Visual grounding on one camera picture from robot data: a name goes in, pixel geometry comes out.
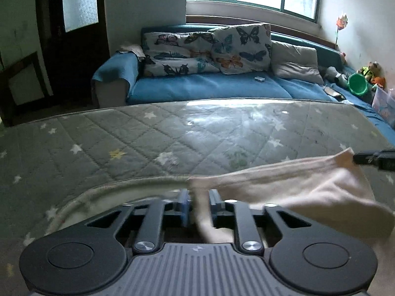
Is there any colourful pinwheel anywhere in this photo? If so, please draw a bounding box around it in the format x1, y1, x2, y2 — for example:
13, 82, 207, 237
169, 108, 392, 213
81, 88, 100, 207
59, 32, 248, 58
334, 12, 349, 50

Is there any clear plastic storage box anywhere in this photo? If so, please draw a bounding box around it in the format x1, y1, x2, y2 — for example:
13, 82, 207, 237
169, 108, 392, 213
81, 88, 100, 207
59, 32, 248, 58
371, 86, 395, 119

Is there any dark wooden door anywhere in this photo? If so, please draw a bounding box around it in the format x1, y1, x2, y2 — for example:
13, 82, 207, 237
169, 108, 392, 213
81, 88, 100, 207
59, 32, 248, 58
35, 0, 110, 96

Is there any cream towel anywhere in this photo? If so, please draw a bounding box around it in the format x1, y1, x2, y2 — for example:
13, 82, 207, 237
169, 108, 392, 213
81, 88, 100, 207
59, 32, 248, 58
119, 43, 145, 60

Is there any blue sofa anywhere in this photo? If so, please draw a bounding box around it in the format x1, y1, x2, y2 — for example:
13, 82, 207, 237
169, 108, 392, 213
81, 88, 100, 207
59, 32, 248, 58
91, 25, 395, 130

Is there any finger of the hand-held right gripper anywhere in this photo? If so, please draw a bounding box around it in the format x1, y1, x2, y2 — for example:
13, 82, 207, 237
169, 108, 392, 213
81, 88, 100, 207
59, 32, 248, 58
353, 149, 395, 171

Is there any cream cloth garment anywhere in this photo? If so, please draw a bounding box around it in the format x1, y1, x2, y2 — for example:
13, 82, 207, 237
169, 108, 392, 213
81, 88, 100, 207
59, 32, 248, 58
188, 147, 395, 247

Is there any beige pillow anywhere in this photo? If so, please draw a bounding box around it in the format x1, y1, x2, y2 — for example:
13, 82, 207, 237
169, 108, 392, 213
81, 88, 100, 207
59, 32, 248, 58
271, 41, 324, 84

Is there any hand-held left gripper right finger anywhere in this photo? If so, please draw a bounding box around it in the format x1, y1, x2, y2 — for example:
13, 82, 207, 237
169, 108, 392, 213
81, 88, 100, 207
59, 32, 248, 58
209, 189, 312, 256

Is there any teddy bear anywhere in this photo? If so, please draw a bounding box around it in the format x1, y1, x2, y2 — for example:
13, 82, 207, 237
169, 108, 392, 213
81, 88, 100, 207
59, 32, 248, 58
358, 62, 381, 82

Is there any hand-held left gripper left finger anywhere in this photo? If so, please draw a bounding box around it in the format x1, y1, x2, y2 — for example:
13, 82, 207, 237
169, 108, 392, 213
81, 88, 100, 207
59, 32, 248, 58
84, 189, 191, 254

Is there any green plastic bucket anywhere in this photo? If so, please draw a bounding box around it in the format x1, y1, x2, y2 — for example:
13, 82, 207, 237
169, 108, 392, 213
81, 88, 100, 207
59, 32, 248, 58
348, 73, 370, 97

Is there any square butterfly print pillow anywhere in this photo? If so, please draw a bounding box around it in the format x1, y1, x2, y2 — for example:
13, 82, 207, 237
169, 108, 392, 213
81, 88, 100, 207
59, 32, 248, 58
207, 23, 273, 75

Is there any long butterfly print pillow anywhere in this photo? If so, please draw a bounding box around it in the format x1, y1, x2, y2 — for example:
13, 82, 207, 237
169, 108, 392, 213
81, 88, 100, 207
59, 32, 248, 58
142, 32, 221, 77

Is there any dark wooden frame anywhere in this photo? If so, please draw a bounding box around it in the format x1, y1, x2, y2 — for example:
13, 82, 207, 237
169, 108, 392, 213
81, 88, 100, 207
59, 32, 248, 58
0, 51, 51, 127

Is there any grey plush toy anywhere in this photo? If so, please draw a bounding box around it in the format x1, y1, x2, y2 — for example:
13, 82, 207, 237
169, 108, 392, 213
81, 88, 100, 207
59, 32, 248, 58
324, 66, 351, 87

